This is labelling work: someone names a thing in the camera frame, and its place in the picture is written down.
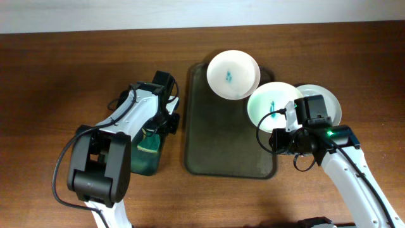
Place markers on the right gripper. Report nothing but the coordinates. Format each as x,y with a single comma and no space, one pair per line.
278,144

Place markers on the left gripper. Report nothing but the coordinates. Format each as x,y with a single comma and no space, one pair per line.
171,121

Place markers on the green and yellow sponge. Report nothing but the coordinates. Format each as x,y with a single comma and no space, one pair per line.
150,142

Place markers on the white plate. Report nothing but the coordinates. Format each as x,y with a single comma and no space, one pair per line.
233,74
331,102
271,97

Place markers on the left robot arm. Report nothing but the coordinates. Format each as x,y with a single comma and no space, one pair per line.
104,156

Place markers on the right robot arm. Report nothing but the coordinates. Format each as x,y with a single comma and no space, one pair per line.
338,152

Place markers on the dark green small tray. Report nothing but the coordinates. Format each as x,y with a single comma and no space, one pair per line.
147,163

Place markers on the brown rectangular serving tray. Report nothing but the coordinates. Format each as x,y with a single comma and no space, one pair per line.
220,139

